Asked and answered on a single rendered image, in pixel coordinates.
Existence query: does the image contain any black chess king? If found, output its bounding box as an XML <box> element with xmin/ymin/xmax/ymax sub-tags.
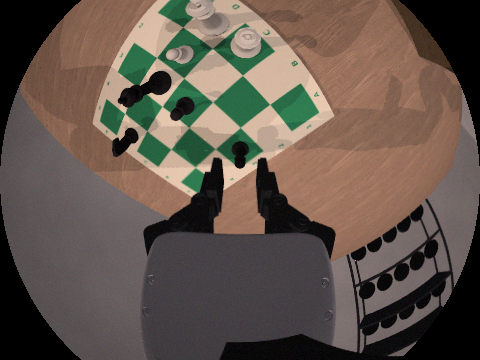
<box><xmin>118</xmin><ymin>71</ymin><xmax>172</xmax><ymax>108</ymax></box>

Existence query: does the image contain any green and cream chessboard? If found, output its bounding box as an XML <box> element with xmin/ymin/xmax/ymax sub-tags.
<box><xmin>93</xmin><ymin>0</ymin><xmax>334</xmax><ymax>197</ymax></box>

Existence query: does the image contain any black pawn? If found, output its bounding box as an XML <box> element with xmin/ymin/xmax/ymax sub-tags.
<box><xmin>232</xmin><ymin>141</ymin><xmax>249</xmax><ymax>169</ymax></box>
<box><xmin>170</xmin><ymin>97</ymin><xmax>195</xmax><ymax>121</ymax></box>

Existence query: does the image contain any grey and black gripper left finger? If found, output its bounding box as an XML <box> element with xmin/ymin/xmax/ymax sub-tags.
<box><xmin>143</xmin><ymin>158</ymin><xmax>224</xmax><ymax>257</ymax></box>

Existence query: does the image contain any white chess piece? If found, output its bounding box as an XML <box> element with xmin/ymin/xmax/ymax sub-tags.
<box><xmin>230</xmin><ymin>27</ymin><xmax>261</xmax><ymax>58</ymax></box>
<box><xmin>186</xmin><ymin>0</ymin><xmax>229</xmax><ymax>36</ymax></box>

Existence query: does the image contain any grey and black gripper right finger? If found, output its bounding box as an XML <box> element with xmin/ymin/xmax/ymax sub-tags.
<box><xmin>256</xmin><ymin>158</ymin><xmax>336</xmax><ymax>259</ymax></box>

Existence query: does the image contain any black knight chess piece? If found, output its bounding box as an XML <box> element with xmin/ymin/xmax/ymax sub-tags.
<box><xmin>112</xmin><ymin>128</ymin><xmax>139</xmax><ymax>157</ymax></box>

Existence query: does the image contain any white pawn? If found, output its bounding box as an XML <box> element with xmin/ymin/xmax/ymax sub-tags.
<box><xmin>166</xmin><ymin>45</ymin><xmax>194</xmax><ymax>64</ymax></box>

